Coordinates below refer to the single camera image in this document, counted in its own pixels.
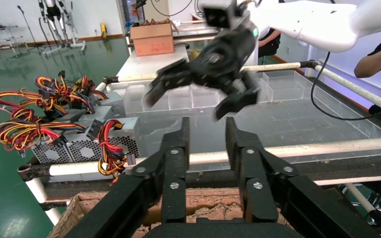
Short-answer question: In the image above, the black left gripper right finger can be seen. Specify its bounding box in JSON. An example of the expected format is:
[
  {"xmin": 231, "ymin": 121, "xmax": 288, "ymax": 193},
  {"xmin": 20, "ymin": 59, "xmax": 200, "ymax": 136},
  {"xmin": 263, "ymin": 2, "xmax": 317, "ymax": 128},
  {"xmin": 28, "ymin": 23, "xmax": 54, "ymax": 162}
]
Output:
[{"xmin": 226, "ymin": 117, "xmax": 381, "ymax": 238}]

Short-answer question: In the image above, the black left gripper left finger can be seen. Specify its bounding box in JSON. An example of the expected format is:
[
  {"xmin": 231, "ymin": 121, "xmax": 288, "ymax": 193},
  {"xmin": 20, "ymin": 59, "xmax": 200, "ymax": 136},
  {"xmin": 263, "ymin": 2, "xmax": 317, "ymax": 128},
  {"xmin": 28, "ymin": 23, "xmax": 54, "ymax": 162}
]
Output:
[{"xmin": 63, "ymin": 117, "xmax": 191, "ymax": 238}]

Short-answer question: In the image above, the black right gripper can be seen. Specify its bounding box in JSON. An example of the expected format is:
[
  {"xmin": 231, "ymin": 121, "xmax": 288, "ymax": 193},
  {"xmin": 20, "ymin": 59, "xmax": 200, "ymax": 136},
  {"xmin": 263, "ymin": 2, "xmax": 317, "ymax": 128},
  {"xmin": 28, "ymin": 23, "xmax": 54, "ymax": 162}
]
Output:
[{"xmin": 144, "ymin": 19, "xmax": 260, "ymax": 120}]

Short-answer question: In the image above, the person's bare forearm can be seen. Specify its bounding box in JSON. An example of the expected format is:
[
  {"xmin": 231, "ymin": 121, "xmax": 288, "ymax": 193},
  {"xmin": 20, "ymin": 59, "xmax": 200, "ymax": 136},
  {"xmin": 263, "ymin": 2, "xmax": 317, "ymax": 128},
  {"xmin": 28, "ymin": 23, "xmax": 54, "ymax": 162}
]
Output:
[{"xmin": 354, "ymin": 34, "xmax": 381, "ymax": 79}]

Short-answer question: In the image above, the yellow cloth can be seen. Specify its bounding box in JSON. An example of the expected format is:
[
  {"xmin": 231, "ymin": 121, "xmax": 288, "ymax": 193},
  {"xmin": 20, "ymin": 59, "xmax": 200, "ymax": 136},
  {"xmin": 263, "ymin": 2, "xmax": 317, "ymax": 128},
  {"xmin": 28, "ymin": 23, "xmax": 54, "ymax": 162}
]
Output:
[{"xmin": 190, "ymin": 48, "xmax": 207, "ymax": 61}]

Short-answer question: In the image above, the torn cardboard divider box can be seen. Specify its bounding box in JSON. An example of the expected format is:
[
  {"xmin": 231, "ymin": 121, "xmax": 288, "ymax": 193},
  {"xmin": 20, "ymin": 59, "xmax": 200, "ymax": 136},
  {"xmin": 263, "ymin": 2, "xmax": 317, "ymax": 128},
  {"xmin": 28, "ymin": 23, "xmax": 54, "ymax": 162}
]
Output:
[{"xmin": 47, "ymin": 187, "xmax": 293, "ymax": 238}]

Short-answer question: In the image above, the white shelf rack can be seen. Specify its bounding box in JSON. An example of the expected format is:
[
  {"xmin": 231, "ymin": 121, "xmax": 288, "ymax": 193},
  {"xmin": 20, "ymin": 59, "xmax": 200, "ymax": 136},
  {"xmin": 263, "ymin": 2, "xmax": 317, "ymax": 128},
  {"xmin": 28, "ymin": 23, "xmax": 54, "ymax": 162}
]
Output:
[{"xmin": 172, "ymin": 19, "xmax": 217, "ymax": 63}]

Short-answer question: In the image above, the closed brown cardboard box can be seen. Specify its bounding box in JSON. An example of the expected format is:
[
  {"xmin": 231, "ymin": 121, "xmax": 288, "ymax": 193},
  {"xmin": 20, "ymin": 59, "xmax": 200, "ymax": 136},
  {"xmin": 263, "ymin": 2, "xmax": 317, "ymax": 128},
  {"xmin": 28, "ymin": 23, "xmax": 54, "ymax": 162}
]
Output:
[{"xmin": 129, "ymin": 21, "xmax": 175, "ymax": 57}]

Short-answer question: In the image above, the black office chair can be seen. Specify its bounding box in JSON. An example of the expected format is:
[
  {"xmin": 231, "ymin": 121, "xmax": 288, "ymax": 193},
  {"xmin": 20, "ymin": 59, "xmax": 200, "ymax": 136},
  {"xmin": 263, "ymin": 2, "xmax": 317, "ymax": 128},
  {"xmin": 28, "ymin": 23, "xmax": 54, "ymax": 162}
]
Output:
[{"xmin": 258, "ymin": 29, "xmax": 281, "ymax": 64}]

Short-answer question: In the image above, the clear acrylic divider tray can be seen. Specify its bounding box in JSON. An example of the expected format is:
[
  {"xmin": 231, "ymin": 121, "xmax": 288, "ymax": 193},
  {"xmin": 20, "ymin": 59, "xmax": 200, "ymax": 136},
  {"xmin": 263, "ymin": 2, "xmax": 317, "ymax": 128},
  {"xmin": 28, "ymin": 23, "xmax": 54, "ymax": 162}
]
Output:
[{"xmin": 106, "ymin": 70, "xmax": 381, "ymax": 155}]

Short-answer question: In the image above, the chrome chair base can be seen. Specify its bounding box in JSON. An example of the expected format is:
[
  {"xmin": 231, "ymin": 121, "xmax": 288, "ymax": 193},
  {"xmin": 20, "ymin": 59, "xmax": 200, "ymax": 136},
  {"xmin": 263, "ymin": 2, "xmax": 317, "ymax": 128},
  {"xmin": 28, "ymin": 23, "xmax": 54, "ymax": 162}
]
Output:
[{"xmin": 363, "ymin": 192, "xmax": 381, "ymax": 227}]

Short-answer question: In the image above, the robot on white stand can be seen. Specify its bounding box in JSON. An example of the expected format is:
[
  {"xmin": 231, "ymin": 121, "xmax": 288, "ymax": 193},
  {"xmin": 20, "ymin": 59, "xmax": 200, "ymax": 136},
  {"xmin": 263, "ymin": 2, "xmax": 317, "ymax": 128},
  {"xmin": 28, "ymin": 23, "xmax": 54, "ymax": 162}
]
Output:
[{"xmin": 37, "ymin": 0, "xmax": 87, "ymax": 55}]

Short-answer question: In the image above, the black tripod stand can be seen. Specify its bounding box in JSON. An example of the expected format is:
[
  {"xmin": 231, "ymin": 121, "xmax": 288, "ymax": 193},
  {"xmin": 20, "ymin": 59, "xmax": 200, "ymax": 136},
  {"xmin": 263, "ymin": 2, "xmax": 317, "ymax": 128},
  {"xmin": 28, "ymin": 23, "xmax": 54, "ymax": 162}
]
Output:
[{"xmin": 16, "ymin": 4, "xmax": 48, "ymax": 54}]

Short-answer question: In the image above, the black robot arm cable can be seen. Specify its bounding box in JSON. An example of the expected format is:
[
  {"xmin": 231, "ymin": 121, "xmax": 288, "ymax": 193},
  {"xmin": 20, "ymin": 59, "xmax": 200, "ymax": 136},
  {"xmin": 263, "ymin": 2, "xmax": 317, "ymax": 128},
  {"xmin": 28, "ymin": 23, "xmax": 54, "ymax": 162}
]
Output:
[{"xmin": 310, "ymin": 51, "xmax": 381, "ymax": 121}]

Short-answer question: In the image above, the metal frame desk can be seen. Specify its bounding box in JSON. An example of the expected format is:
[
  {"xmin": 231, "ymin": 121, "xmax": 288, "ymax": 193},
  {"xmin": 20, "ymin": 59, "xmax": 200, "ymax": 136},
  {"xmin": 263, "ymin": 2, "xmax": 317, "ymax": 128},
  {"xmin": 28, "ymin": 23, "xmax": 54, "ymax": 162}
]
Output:
[{"xmin": 0, "ymin": 24, "xmax": 28, "ymax": 53}]

